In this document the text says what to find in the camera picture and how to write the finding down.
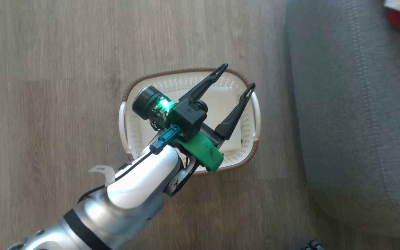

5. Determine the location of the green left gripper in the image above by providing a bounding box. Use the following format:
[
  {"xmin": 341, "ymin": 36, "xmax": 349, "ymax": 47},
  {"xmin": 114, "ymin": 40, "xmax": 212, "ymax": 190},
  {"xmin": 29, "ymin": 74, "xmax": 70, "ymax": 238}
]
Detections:
[{"xmin": 132, "ymin": 63, "xmax": 256, "ymax": 173}]

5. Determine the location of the grey fabric sofa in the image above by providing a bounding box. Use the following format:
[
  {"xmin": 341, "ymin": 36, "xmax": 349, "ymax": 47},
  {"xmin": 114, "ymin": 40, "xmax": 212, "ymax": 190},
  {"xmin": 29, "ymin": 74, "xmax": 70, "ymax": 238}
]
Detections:
[{"xmin": 285, "ymin": 0, "xmax": 400, "ymax": 238}]

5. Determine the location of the white woven-rim laundry basket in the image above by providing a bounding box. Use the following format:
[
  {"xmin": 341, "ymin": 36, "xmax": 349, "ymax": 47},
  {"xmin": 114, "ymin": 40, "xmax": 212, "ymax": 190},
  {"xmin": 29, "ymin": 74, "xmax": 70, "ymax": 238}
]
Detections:
[{"xmin": 118, "ymin": 67, "xmax": 261, "ymax": 175}]

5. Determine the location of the white paper label tag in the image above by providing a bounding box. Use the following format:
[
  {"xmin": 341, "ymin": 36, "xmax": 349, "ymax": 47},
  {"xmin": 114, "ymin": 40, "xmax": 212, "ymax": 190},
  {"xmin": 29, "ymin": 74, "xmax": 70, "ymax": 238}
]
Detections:
[{"xmin": 88, "ymin": 165, "xmax": 117, "ymax": 185}]

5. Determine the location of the black cable with teal plug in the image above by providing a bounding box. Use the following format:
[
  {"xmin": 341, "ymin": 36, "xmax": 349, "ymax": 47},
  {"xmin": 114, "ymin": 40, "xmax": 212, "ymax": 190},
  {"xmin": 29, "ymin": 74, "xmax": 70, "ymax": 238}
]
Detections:
[{"xmin": 113, "ymin": 125, "xmax": 182, "ymax": 183}]

